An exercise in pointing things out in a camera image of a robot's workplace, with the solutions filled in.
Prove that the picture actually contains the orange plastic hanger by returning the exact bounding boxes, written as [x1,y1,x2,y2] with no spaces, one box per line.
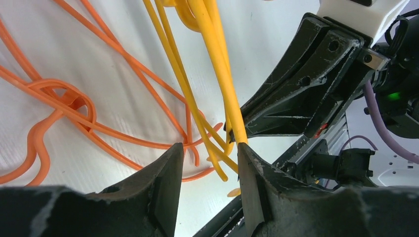
[0,0,230,186]

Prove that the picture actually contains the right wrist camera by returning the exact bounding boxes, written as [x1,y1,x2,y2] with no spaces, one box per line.
[316,0,410,45]

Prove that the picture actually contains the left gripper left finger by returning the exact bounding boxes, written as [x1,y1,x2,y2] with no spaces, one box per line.
[0,143,183,237]

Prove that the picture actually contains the amber plastic hanger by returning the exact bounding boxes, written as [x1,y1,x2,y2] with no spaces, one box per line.
[143,0,248,182]

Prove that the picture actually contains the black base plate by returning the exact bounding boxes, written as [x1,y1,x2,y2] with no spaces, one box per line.
[197,117,348,237]

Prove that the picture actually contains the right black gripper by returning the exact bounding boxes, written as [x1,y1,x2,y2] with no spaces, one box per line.
[241,13,419,139]

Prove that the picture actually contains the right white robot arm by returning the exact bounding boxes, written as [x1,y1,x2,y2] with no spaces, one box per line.
[241,11,419,187]

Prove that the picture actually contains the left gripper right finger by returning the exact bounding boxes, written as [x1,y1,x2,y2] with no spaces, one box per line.
[238,143,419,237]

